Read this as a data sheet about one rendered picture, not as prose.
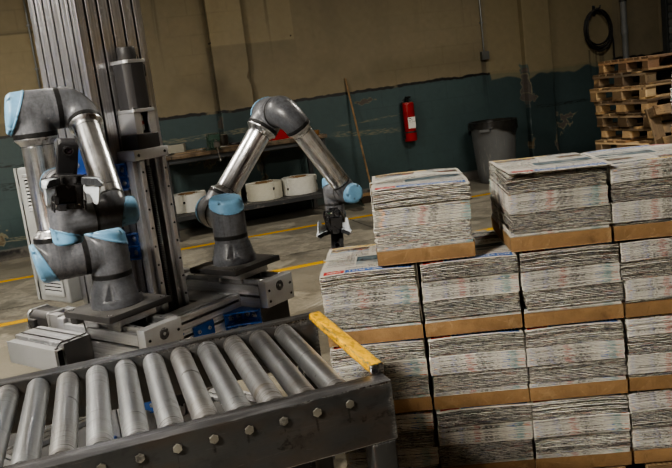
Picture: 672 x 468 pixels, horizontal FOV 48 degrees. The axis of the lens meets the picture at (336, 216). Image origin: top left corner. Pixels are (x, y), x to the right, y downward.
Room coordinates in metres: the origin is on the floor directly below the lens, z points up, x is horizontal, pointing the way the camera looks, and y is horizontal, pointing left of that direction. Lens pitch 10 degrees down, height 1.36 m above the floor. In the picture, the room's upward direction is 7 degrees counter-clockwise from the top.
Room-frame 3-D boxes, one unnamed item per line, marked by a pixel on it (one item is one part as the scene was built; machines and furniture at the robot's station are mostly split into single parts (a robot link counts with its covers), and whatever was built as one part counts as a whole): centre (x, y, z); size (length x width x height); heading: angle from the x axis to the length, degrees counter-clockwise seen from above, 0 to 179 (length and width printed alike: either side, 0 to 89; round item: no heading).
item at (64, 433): (1.45, 0.60, 0.77); 0.47 x 0.05 x 0.05; 17
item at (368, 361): (1.62, 0.02, 0.81); 0.43 x 0.03 x 0.02; 17
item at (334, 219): (2.74, 0.01, 0.88); 0.12 x 0.08 x 0.09; 177
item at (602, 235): (2.29, -0.65, 0.86); 0.38 x 0.29 x 0.04; 176
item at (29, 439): (1.43, 0.66, 0.77); 0.47 x 0.05 x 0.05; 17
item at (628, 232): (2.26, -0.95, 0.86); 0.38 x 0.29 x 0.04; 174
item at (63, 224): (1.88, 0.66, 1.12); 0.11 x 0.08 x 0.11; 116
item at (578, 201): (2.29, -0.65, 0.95); 0.38 x 0.29 x 0.23; 176
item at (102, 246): (2.17, 0.68, 0.98); 0.13 x 0.12 x 0.14; 116
